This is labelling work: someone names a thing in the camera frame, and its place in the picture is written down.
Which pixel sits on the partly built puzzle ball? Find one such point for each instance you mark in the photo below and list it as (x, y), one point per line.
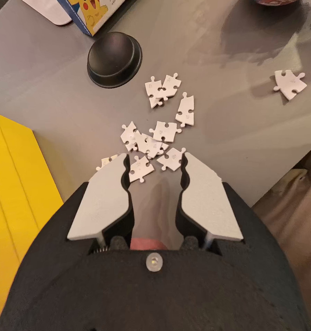
(277, 2)

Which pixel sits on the black ball stand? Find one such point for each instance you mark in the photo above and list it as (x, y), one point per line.
(111, 57)

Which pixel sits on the blue puzzle box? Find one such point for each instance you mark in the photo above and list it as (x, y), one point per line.
(98, 15)

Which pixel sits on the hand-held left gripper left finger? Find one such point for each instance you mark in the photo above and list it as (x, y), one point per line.
(101, 204)

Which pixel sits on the pile of white jigsaw parts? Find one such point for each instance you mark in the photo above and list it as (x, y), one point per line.
(163, 132)

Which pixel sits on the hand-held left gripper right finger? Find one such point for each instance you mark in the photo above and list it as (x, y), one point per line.
(209, 204)

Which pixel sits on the yellow plastic bin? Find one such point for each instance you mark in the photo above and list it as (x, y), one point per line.
(13, 194)

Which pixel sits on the white puzzle piece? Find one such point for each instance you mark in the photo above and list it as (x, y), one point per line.
(290, 84)

